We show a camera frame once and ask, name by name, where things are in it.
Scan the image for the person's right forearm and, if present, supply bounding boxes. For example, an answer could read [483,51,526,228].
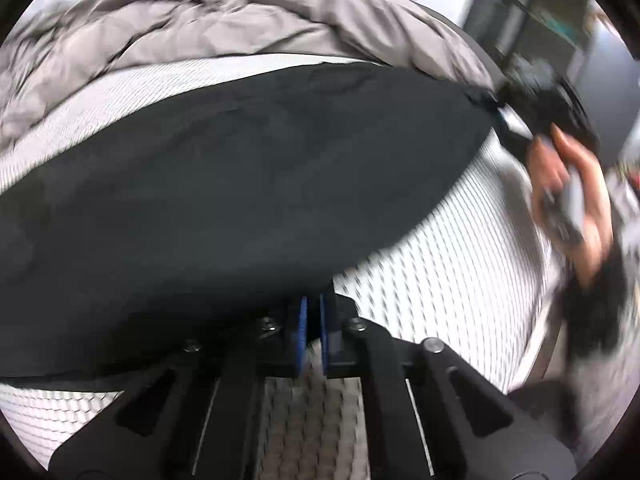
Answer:
[559,246,632,362]

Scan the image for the person's right hand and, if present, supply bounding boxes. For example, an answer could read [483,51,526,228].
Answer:
[527,122,617,287]

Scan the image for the black pants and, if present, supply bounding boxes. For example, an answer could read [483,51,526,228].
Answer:
[0,62,502,379]

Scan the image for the white mesh-pattern mattress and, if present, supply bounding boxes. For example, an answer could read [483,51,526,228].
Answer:
[0,53,567,480]

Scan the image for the dark shelving unit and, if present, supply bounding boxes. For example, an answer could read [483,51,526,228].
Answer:
[465,0,626,92]

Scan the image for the grey comforter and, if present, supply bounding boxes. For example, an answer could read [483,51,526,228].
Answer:
[0,0,507,147]

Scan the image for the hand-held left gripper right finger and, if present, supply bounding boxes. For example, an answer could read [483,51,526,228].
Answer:
[319,280,577,480]

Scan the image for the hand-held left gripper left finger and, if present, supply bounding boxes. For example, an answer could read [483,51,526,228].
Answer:
[49,296,308,480]

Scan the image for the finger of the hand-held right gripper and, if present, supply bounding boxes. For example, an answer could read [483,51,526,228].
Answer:
[480,89,536,144]

